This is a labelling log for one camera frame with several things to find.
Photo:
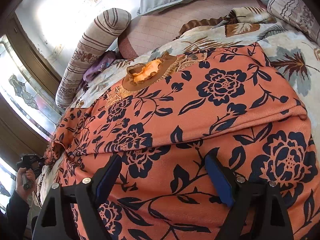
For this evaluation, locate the pink checked bed sheet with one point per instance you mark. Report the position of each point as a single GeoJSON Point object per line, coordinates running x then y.
{"type": "Point", "coordinates": [146, 33]}

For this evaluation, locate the orange floral garment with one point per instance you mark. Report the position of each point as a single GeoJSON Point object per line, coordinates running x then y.
{"type": "Point", "coordinates": [229, 102]}

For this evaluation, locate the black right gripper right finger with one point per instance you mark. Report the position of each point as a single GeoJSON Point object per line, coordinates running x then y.
{"type": "Point", "coordinates": [256, 210]}

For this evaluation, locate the purple cloth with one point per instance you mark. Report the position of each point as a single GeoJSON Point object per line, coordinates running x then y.
{"type": "Point", "coordinates": [103, 62]}

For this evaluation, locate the striped beige bolster pillow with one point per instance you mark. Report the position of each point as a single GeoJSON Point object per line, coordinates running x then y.
{"type": "Point", "coordinates": [96, 39]}

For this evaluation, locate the striped patterned pillow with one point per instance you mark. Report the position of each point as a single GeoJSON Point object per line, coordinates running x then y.
{"type": "Point", "coordinates": [297, 14]}

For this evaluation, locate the dark-sleeved left forearm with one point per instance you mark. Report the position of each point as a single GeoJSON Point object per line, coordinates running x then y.
{"type": "Point", "coordinates": [14, 221]}

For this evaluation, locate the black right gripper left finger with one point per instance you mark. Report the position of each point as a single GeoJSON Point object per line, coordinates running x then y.
{"type": "Point", "coordinates": [55, 220]}

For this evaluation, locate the wooden framed window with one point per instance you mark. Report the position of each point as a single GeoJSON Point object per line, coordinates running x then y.
{"type": "Point", "coordinates": [29, 115]}

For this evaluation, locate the beige leaf-pattern blanket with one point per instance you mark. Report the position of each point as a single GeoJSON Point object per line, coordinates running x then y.
{"type": "Point", "coordinates": [289, 51]}

